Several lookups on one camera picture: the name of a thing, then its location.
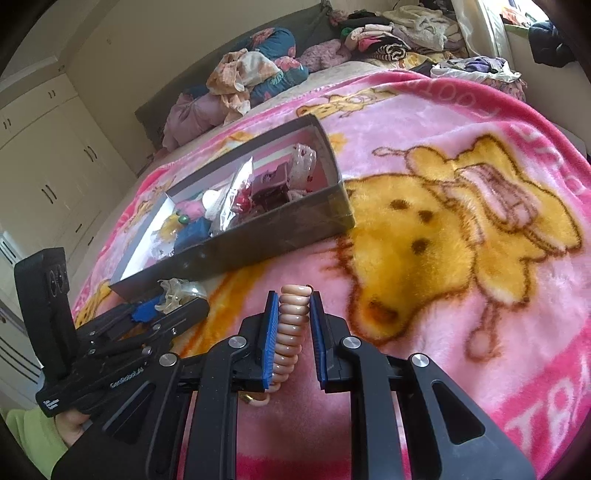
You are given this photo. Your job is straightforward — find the maroon hair claw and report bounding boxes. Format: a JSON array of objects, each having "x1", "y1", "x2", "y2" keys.
[{"x1": 250, "y1": 163, "x2": 290, "y2": 211}]

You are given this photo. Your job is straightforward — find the orange floral cloth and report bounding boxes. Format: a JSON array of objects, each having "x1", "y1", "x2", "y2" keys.
[{"x1": 206, "y1": 49, "x2": 280, "y2": 124}]

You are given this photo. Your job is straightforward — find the cream built-in wardrobe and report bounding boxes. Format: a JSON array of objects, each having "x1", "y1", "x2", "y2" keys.
[{"x1": 0, "y1": 75, "x2": 135, "y2": 409}]

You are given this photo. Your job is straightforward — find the dark cardboard tray box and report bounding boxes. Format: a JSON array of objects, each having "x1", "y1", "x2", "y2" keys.
[{"x1": 110, "y1": 114, "x2": 355, "y2": 301}]

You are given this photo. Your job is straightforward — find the white bag of clothes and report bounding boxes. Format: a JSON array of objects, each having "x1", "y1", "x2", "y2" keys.
[{"x1": 430, "y1": 56, "x2": 526, "y2": 102}]

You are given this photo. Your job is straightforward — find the cream curtain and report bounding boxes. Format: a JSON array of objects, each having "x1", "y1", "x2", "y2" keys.
[{"x1": 452, "y1": 0, "x2": 513, "y2": 62}]

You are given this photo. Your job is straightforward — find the dark teal floral pillow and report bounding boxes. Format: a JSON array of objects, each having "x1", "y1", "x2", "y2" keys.
[{"x1": 185, "y1": 27, "x2": 308, "y2": 107}]

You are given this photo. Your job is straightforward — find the pink bedding bundle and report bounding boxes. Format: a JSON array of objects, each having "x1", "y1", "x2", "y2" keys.
[{"x1": 162, "y1": 93, "x2": 228, "y2": 152}]

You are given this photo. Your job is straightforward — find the cream pearl hair claw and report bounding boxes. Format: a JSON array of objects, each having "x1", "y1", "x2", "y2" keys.
[{"x1": 155, "y1": 278, "x2": 207, "y2": 314}]

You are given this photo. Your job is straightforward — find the green sleeve forearm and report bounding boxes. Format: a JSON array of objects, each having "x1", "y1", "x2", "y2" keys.
[{"x1": 1, "y1": 407, "x2": 68, "y2": 479}]

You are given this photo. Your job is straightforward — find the pile of clothes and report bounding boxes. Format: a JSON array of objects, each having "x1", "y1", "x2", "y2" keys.
[{"x1": 297, "y1": 1, "x2": 468, "y2": 72}]

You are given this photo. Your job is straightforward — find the yellow item in bag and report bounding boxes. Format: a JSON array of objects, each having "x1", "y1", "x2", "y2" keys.
[{"x1": 158, "y1": 214, "x2": 185, "y2": 242}]

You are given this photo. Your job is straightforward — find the dark green headboard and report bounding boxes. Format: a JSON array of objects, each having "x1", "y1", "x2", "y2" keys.
[{"x1": 135, "y1": 1, "x2": 332, "y2": 148}]

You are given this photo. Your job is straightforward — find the clear plastic packet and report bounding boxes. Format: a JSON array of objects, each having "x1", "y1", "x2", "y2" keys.
[{"x1": 211, "y1": 157, "x2": 253, "y2": 236}]

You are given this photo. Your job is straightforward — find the black cloth on sill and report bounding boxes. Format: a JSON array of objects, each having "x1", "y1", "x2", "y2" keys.
[{"x1": 528, "y1": 21, "x2": 576, "y2": 68}]

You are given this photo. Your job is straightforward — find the pink cartoon bear blanket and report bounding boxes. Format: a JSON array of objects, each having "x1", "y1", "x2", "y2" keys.
[{"x1": 73, "y1": 71, "x2": 590, "y2": 476}]

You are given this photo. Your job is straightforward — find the floral fabric scrunchie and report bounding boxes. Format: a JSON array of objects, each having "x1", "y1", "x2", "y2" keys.
[{"x1": 287, "y1": 143, "x2": 318, "y2": 190}]

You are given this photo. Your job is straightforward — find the blue small box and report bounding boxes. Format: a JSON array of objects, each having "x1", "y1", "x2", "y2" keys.
[{"x1": 174, "y1": 217, "x2": 211, "y2": 254}]

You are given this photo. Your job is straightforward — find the pink fluffy pompom hair tie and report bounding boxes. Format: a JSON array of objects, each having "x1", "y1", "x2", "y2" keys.
[{"x1": 174, "y1": 197, "x2": 209, "y2": 225}]

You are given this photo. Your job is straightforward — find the white bow hair clip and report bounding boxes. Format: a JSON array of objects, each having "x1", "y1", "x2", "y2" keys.
[{"x1": 201, "y1": 189, "x2": 225, "y2": 221}]

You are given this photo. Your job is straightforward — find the person's left hand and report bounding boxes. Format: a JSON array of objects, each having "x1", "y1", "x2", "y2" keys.
[{"x1": 54, "y1": 409, "x2": 90, "y2": 447}]

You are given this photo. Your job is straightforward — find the peach spiral hair clip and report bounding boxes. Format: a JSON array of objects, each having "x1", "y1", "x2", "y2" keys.
[{"x1": 239, "y1": 284, "x2": 312, "y2": 407}]

